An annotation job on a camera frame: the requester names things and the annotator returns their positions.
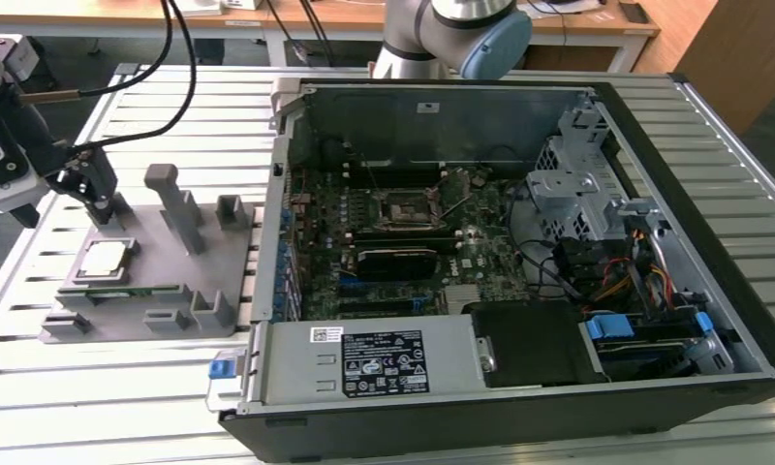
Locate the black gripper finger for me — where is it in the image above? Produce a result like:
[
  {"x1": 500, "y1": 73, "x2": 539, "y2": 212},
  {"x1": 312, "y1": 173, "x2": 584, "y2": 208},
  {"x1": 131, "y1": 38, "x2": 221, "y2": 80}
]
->
[
  {"x1": 42, "y1": 157, "x2": 89, "y2": 202},
  {"x1": 69, "y1": 148, "x2": 119, "y2": 227}
]

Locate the silver CPU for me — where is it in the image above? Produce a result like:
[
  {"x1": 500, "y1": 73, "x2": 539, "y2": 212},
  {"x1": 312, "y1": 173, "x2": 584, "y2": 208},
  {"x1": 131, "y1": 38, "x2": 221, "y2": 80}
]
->
[{"x1": 80, "y1": 238, "x2": 136, "y2": 281}]

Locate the metal socket cover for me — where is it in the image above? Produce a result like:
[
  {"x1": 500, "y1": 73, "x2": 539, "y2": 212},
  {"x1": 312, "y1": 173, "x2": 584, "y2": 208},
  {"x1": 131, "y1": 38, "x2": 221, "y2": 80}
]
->
[{"x1": 428, "y1": 166, "x2": 476, "y2": 222}]

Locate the CPU socket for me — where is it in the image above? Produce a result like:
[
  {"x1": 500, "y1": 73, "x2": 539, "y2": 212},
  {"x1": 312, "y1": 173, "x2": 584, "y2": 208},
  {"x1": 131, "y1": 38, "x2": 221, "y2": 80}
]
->
[{"x1": 372, "y1": 187, "x2": 448, "y2": 230}]

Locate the grey parts rack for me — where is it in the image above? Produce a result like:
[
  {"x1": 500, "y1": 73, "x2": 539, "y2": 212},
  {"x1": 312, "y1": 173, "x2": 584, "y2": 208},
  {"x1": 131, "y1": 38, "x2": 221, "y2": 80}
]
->
[{"x1": 37, "y1": 163, "x2": 261, "y2": 346}]

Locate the white box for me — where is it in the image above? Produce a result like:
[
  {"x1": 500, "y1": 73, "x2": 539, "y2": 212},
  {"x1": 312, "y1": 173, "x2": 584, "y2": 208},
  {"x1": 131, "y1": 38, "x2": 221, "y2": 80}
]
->
[{"x1": 172, "y1": 0, "x2": 224, "y2": 19}]

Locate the blue plastic latch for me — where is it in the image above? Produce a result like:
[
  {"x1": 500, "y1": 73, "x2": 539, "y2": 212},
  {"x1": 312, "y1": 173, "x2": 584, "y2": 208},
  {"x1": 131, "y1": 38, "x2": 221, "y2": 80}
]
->
[{"x1": 208, "y1": 349, "x2": 239, "y2": 383}]

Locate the silver power supply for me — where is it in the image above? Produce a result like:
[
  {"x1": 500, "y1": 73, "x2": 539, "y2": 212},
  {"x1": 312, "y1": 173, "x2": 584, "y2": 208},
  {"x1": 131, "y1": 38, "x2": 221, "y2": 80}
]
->
[{"x1": 248, "y1": 317, "x2": 492, "y2": 406}]

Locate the black graphics card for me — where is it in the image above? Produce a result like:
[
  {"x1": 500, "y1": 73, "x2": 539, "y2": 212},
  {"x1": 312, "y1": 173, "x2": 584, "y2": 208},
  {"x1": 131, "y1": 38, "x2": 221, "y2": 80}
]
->
[{"x1": 352, "y1": 245, "x2": 442, "y2": 283}]

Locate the black expansion slot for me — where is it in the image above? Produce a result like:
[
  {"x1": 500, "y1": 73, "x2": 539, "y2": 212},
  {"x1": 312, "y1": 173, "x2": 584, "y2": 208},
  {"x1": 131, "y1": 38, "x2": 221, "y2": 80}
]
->
[{"x1": 338, "y1": 299, "x2": 432, "y2": 315}]

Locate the silver chipset heatsink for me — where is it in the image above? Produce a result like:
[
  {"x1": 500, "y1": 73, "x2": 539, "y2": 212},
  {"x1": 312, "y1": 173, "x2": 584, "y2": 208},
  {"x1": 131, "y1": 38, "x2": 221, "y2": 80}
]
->
[{"x1": 443, "y1": 284, "x2": 487, "y2": 316}]

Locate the green motherboard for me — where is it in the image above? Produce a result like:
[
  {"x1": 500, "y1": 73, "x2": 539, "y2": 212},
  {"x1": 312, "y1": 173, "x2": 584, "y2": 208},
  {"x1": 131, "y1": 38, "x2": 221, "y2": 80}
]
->
[{"x1": 281, "y1": 162, "x2": 539, "y2": 324}]

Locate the silver metal latch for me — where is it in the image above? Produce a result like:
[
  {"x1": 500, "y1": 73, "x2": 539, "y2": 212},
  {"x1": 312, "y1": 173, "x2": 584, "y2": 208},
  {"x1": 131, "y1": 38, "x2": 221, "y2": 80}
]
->
[{"x1": 474, "y1": 335, "x2": 500, "y2": 375}]

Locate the black PC case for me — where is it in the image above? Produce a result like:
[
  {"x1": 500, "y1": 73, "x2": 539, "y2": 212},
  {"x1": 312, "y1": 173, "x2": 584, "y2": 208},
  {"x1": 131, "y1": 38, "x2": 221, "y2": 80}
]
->
[{"x1": 217, "y1": 72, "x2": 775, "y2": 464}]

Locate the black plastic cover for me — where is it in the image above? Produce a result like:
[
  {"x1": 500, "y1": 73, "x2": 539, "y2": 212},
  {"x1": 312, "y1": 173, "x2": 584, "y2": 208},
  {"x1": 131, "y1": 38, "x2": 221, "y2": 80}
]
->
[{"x1": 470, "y1": 298, "x2": 607, "y2": 389}]

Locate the blue disk carrier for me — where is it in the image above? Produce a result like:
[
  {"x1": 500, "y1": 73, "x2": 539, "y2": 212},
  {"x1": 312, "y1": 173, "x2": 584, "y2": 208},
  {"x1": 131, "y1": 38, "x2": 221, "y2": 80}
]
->
[{"x1": 584, "y1": 313, "x2": 635, "y2": 346}]

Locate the wooden desk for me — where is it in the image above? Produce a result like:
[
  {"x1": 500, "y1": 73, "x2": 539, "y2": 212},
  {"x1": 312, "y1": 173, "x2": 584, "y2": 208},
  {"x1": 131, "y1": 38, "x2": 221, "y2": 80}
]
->
[{"x1": 0, "y1": 0, "x2": 662, "y2": 74}]

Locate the wooden cabinet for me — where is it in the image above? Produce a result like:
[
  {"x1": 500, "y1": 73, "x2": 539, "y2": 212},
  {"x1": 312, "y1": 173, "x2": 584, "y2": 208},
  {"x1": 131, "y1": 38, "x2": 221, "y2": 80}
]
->
[{"x1": 633, "y1": 0, "x2": 775, "y2": 138}]

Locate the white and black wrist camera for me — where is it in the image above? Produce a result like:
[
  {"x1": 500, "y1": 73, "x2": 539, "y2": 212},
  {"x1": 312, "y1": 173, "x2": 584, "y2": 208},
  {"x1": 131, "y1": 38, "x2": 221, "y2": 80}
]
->
[{"x1": 0, "y1": 139, "x2": 44, "y2": 215}]

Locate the yellow and red wire bundle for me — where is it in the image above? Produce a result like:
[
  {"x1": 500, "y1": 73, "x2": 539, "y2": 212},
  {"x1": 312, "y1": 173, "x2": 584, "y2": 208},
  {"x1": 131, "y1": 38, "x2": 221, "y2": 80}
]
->
[{"x1": 580, "y1": 227, "x2": 683, "y2": 314}]

